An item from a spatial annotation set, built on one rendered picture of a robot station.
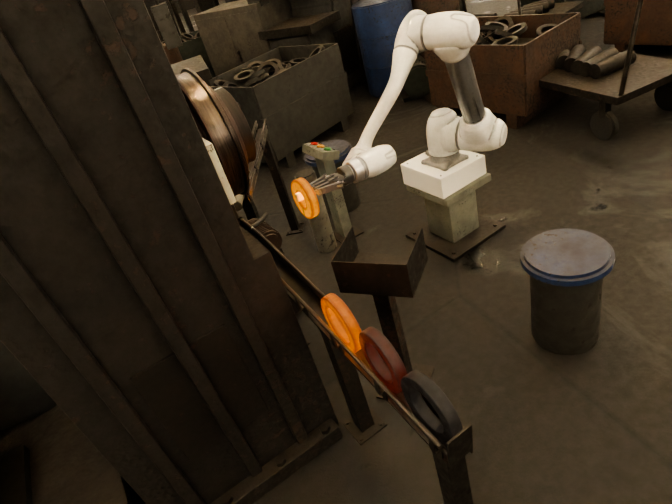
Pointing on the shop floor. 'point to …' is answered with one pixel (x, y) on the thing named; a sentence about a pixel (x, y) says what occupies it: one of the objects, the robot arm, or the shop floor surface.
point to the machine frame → (141, 267)
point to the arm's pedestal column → (455, 227)
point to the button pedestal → (332, 191)
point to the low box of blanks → (511, 64)
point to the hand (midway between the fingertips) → (304, 194)
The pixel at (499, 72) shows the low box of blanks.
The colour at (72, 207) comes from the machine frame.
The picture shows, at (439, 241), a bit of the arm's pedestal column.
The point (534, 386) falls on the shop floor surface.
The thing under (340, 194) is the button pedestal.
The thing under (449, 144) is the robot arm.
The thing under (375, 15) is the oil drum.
